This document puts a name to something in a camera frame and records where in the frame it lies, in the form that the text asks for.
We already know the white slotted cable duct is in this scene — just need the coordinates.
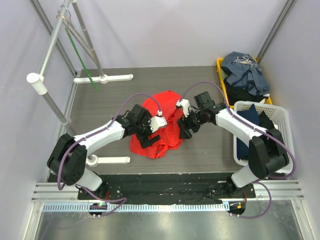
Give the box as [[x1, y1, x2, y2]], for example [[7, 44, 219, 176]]
[[42, 201, 230, 213]]

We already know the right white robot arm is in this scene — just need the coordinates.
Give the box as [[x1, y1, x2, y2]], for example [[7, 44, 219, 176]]
[[175, 91, 290, 198]]

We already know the metal clothes rack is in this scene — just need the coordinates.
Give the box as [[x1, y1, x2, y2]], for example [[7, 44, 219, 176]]
[[26, 0, 134, 167]]

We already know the grey clothes hanger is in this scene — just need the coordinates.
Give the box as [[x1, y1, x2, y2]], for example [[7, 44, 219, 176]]
[[56, 11, 96, 64]]

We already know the navy garment in basket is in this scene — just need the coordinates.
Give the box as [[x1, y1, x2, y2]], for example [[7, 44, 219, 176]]
[[235, 103, 281, 162]]

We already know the red tank top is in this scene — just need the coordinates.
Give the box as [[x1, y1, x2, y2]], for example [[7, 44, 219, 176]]
[[129, 90, 183, 159]]

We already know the yellow plastic tray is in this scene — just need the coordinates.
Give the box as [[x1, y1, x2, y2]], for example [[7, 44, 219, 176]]
[[215, 57, 273, 110]]

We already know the white plastic laundry basket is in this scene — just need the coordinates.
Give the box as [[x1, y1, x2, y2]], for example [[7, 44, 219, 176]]
[[233, 101, 295, 175]]

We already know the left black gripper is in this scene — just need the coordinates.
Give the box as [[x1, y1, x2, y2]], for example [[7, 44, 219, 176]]
[[135, 113, 161, 148]]

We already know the green clothes hanger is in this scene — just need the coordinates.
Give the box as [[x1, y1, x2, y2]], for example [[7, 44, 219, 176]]
[[64, 27, 100, 93]]

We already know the black garment in tray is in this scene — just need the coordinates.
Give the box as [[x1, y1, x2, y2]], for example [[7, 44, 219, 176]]
[[224, 81, 269, 105]]

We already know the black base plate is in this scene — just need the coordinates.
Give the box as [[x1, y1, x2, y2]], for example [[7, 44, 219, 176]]
[[77, 172, 256, 205]]

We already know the blue grey garment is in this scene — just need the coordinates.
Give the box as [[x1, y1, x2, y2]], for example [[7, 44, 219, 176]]
[[221, 51, 270, 96]]

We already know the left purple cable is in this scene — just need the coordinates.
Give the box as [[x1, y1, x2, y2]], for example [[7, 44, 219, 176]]
[[56, 92, 163, 217]]

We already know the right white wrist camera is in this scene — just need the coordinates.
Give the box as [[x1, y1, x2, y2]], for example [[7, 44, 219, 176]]
[[175, 99, 190, 117]]

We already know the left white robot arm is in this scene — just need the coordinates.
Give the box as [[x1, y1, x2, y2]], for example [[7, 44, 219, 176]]
[[47, 104, 167, 200]]

